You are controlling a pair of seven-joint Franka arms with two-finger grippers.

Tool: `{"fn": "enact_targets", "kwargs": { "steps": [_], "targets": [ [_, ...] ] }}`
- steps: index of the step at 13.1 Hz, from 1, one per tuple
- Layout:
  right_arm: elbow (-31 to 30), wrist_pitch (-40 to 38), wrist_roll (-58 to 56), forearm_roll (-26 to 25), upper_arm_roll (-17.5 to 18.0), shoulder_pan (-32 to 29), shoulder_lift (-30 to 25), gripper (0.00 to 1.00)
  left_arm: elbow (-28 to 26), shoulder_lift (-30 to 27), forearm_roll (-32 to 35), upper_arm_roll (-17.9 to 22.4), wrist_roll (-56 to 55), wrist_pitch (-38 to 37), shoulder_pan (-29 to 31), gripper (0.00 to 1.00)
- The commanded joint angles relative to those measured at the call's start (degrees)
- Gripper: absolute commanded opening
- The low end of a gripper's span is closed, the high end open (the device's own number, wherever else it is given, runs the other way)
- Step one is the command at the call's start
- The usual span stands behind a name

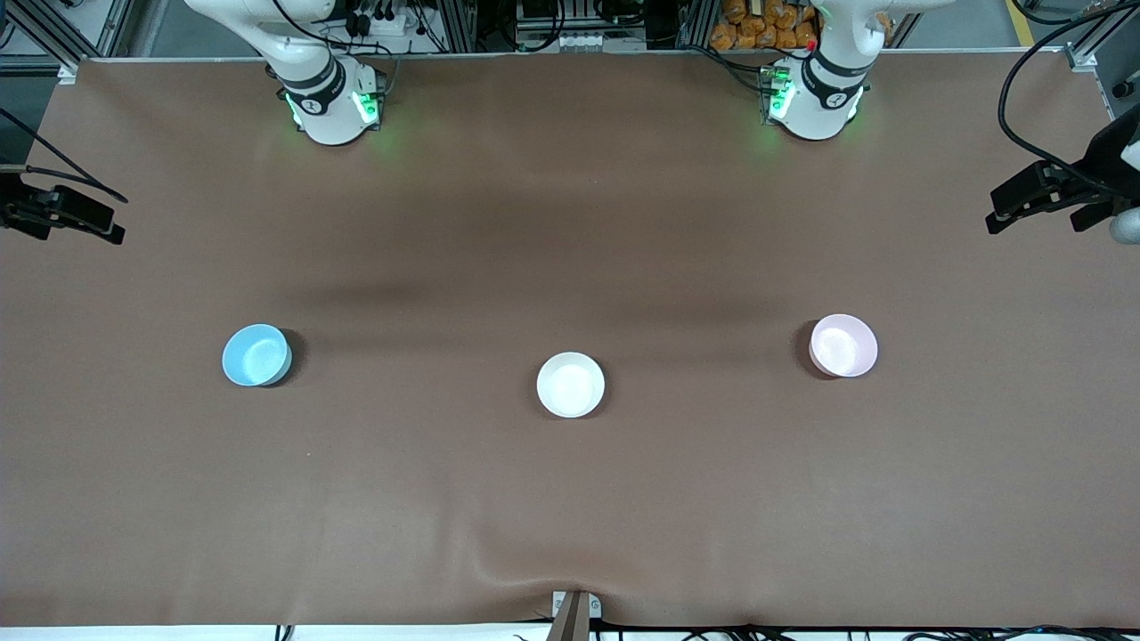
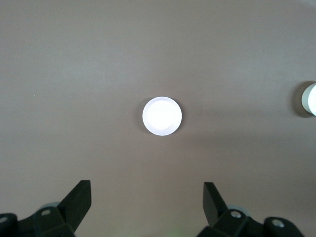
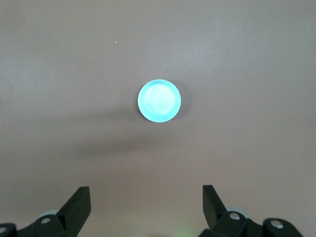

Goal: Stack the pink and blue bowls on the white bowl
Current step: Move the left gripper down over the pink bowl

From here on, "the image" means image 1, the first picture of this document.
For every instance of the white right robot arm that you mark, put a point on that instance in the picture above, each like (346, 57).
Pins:
(325, 107)

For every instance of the aluminium frame rail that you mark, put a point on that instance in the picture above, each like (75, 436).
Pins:
(1109, 53)
(62, 31)

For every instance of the brown table mat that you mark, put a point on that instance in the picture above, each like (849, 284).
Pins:
(570, 223)

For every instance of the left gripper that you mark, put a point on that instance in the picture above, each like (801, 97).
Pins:
(1097, 171)

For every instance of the blue bowl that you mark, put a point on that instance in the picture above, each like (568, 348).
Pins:
(256, 355)

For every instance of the bag of orange snacks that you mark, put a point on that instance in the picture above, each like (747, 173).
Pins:
(757, 27)

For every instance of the pink bowl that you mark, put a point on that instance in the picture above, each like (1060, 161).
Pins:
(843, 345)

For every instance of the metal table clamp bracket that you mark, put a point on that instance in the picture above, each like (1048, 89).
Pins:
(574, 614)

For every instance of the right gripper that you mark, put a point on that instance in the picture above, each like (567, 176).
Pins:
(20, 208)

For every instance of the white power strip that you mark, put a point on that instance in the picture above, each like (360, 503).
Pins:
(383, 22)

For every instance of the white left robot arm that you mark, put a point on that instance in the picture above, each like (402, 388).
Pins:
(824, 98)

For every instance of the white bowl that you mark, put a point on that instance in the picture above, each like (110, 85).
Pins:
(570, 385)

